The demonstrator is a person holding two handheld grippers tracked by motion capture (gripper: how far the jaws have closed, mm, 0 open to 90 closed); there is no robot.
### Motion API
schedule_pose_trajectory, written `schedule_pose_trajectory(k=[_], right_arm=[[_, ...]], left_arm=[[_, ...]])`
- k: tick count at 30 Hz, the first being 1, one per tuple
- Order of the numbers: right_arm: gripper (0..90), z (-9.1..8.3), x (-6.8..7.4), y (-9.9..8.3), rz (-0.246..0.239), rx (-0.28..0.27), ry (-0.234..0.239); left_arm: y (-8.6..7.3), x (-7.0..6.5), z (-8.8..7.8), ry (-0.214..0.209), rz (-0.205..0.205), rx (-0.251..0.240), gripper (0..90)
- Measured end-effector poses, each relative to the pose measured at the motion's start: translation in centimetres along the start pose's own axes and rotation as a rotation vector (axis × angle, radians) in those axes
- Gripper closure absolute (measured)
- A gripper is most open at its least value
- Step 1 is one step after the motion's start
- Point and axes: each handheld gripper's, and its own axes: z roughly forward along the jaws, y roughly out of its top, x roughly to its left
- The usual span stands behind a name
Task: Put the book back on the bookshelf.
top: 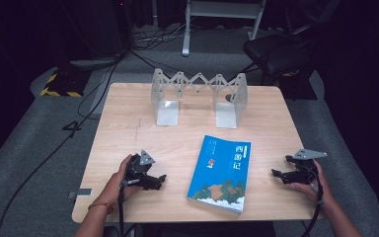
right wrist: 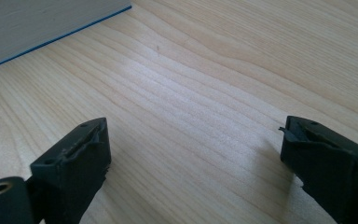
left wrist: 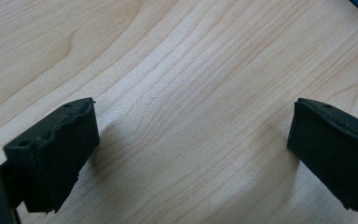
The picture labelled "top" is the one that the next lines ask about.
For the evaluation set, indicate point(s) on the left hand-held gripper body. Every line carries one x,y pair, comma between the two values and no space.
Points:
137,173

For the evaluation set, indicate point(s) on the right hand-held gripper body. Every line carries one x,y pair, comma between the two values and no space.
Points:
304,174

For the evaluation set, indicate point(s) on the blue paperback book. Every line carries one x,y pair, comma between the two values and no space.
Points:
218,174

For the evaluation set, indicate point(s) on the grey expandable metal book rack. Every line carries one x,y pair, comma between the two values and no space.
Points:
167,112

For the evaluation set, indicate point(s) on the person's right hand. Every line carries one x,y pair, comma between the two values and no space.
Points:
316,191

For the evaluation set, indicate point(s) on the person's left hand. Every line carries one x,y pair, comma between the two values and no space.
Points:
116,189

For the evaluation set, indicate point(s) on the grey tape strip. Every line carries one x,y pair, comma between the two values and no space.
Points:
80,193

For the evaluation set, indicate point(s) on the black tape floor mark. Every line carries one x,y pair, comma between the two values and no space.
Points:
72,126

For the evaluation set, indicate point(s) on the grey floor mat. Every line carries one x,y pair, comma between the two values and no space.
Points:
29,154

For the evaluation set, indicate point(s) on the black yellow striped base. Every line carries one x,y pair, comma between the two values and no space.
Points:
64,85

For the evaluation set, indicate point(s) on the white metal stand frame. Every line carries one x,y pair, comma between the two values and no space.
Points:
187,36

